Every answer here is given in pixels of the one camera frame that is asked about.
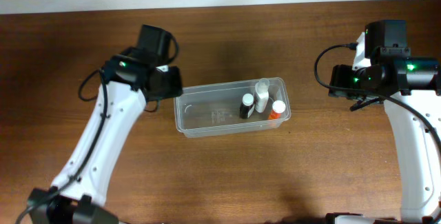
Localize right black cable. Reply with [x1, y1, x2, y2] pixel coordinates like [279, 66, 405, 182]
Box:
[313, 42, 441, 156]

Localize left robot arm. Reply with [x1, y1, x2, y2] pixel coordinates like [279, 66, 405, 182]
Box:
[16, 54, 183, 223]

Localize orange tube white cap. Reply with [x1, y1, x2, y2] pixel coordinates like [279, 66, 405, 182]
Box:
[268, 100, 286, 120]

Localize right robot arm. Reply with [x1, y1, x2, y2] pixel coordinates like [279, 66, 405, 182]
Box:
[329, 57, 440, 223]

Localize dark bottle white cap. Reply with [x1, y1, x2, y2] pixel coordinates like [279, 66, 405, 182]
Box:
[239, 93, 254, 119]

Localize white spray bottle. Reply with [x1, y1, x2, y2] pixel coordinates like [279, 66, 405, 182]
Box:
[254, 78, 269, 113]

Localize left black cable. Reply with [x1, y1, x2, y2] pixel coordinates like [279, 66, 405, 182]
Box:
[13, 32, 180, 224]

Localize clear plastic container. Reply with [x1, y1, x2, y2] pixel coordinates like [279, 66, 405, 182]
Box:
[174, 77, 291, 138]

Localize black cable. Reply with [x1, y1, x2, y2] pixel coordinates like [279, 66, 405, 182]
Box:
[13, 32, 180, 224]
[313, 42, 441, 156]

